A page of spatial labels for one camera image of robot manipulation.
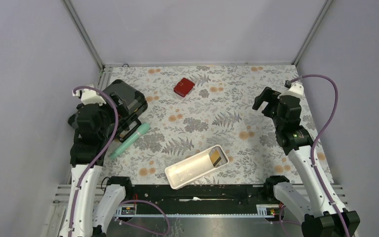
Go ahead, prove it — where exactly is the red card holder wallet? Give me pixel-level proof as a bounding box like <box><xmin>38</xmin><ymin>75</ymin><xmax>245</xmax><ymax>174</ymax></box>
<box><xmin>173</xmin><ymin>78</ymin><xmax>195</xmax><ymax>97</ymax></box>

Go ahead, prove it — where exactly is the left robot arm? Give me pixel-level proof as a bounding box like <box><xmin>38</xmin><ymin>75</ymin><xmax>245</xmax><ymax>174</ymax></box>
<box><xmin>58</xmin><ymin>86</ymin><xmax>133</xmax><ymax>237</ymax></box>

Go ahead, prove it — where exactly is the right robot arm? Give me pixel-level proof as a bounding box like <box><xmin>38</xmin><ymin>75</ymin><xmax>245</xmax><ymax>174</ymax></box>
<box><xmin>252</xmin><ymin>87</ymin><xmax>360</xmax><ymax>237</ymax></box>

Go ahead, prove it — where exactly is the gold credit card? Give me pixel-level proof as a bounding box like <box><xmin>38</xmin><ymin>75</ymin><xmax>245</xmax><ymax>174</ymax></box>
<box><xmin>209</xmin><ymin>150</ymin><xmax>227</xmax><ymax>167</ymax></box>

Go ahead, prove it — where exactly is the black hard case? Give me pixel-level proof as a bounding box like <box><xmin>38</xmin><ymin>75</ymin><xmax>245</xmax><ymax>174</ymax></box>
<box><xmin>103</xmin><ymin>79</ymin><xmax>148</xmax><ymax>142</ymax></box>

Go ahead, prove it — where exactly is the mint green tube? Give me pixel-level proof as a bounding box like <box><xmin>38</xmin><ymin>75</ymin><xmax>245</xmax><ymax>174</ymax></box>
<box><xmin>109</xmin><ymin>122</ymin><xmax>151</xmax><ymax>159</ymax></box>

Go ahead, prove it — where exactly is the floral table mat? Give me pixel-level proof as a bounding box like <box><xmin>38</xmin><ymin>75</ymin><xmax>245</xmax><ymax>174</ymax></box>
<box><xmin>88</xmin><ymin>65</ymin><xmax>335</xmax><ymax>186</ymax></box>

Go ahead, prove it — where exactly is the white plastic tray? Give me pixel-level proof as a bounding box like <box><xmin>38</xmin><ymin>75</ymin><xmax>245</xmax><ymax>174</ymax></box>
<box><xmin>164</xmin><ymin>145</ymin><xmax>230</xmax><ymax>190</ymax></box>

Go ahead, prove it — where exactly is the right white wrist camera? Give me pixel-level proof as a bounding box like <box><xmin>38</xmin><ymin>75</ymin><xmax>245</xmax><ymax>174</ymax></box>
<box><xmin>278</xmin><ymin>80</ymin><xmax>304</xmax><ymax>98</ymax></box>

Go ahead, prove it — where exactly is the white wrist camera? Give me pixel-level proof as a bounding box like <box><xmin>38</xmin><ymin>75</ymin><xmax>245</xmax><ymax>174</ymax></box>
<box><xmin>278</xmin><ymin>80</ymin><xmax>304</xmax><ymax>98</ymax></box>
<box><xmin>73</xmin><ymin>88</ymin><xmax>106</xmax><ymax>106</ymax></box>

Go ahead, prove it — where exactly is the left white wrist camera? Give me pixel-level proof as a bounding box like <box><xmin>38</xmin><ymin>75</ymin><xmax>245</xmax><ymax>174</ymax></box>
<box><xmin>73</xmin><ymin>88</ymin><xmax>106</xmax><ymax>106</ymax></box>

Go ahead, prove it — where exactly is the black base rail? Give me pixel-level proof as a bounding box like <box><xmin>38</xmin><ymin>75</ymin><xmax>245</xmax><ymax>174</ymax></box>
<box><xmin>55</xmin><ymin>184</ymin><xmax>344</xmax><ymax>219</ymax></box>

